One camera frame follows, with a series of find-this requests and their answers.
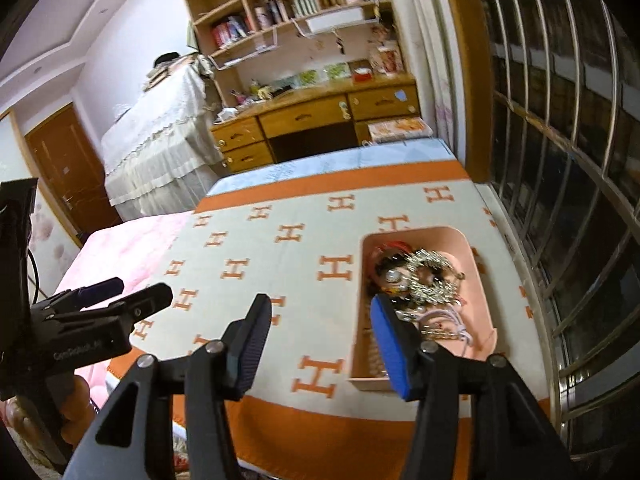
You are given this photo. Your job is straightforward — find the silver pearl hair ornament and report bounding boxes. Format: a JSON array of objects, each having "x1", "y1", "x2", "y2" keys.
[{"x1": 407, "y1": 248, "x2": 465, "y2": 306}]

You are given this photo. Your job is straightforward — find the round white pendant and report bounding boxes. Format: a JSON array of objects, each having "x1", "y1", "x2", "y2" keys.
[{"x1": 384, "y1": 268, "x2": 402, "y2": 284}]

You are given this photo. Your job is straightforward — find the red cord jade bangle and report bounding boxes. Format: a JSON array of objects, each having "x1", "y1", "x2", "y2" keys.
[{"x1": 368, "y1": 240, "x2": 413, "y2": 292}]

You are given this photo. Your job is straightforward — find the pink jewelry tray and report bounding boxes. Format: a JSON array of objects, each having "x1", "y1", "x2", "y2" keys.
[{"x1": 349, "y1": 226, "x2": 498, "y2": 392}]

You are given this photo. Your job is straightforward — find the left hand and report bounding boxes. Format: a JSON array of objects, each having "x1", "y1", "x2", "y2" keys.
[{"x1": 1, "y1": 375, "x2": 96, "y2": 454}]

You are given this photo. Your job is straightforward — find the pink bed sheet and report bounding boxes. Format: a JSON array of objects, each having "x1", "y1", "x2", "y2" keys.
[{"x1": 55, "y1": 211, "x2": 198, "y2": 408}]

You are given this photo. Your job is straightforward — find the orange H-pattern blanket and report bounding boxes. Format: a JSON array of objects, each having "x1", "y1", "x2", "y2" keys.
[{"x1": 108, "y1": 159, "x2": 550, "y2": 479}]

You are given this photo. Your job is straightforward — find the brown wooden door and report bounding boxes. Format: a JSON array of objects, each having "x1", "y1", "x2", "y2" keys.
[{"x1": 26, "y1": 103, "x2": 122, "y2": 242}]

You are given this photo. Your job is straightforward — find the white lace-covered furniture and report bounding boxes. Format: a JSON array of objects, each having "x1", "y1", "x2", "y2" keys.
[{"x1": 101, "y1": 55, "x2": 228, "y2": 221}]

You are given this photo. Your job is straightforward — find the wooden desk with drawers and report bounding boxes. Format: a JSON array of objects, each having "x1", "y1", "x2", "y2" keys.
[{"x1": 210, "y1": 74, "x2": 421, "y2": 174}]

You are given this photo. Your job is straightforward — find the light blue bed sheet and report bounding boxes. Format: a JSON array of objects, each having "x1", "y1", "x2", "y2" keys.
[{"x1": 206, "y1": 138, "x2": 456, "y2": 197}]

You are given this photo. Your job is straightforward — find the stack of magazines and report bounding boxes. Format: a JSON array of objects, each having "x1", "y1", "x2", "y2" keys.
[{"x1": 368, "y1": 117, "x2": 433, "y2": 144}]

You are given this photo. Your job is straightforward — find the metal window grille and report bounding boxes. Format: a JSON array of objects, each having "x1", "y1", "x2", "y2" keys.
[{"x1": 482, "y1": 0, "x2": 639, "y2": 474}]

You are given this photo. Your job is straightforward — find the light floral curtain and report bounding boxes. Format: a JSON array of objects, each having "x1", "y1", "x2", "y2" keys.
[{"x1": 392, "y1": 0, "x2": 466, "y2": 162}]

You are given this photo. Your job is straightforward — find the wooden wall bookshelf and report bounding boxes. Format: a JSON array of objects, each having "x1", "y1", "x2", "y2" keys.
[{"x1": 184, "y1": 0, "x2": 392, "y2": 70}]

